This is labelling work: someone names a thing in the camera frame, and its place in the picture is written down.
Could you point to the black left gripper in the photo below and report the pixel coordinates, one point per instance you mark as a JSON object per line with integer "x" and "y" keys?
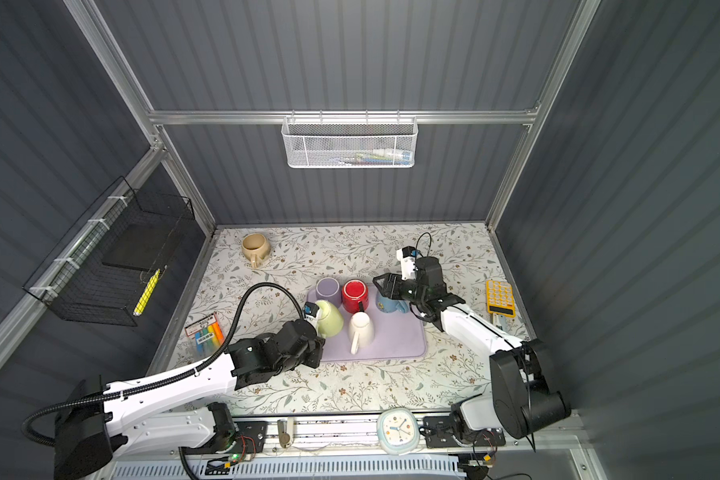
{"x": 317, "y": 346}

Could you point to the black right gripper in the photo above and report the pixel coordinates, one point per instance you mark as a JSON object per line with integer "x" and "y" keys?
{"x": 394, "y": 284}

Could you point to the light green mug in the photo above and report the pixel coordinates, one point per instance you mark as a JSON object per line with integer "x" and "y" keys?
{"x": 329, "y": 320}

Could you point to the beige speckled mug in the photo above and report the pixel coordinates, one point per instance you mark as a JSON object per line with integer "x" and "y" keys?
{"x": 256, "y": 248}

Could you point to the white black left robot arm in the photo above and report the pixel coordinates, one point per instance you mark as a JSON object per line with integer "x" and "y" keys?
{"x": 98, "y": 422}

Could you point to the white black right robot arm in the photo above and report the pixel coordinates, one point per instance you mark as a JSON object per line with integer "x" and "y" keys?
{"x": 525, "y": 396}

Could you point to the blue polka dot mug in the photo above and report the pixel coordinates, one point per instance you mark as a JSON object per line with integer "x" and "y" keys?
{"x": 390, "y": 306}

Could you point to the red mug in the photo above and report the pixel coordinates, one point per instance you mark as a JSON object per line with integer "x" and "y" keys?
{"x": 355, "y": 296}

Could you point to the white mug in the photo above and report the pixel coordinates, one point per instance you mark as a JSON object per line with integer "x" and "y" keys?
{"x": 361, "y": 332}

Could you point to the purple mug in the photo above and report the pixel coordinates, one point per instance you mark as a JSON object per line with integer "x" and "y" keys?
{"x": 329, "y": 289}

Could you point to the lavender plastic tray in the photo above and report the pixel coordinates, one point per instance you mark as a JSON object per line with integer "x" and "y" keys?
{"x": 397, "y": 335}

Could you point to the colourful marker pack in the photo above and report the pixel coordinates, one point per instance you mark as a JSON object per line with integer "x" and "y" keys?
{"x": 205, "y": 334}

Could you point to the yellow calculator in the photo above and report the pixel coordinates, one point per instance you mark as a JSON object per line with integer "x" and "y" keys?
{"x": 500, "y": 298}

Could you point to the small white clock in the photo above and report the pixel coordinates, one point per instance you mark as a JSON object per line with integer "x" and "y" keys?
{"x": 398, "y": 431}

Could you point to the yellow marker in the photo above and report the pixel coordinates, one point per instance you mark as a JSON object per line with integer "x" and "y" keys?
{"x": 147, "y": 293}

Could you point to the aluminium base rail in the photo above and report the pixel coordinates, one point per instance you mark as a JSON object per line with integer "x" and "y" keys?
{"x": 204, "y": 432}

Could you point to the white wire basket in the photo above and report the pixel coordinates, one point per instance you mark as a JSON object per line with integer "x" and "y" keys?
{"x": 353, "y": 141}

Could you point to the black wire basket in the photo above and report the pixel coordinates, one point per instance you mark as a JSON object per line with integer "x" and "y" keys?
{"x": 100, "y": 275}

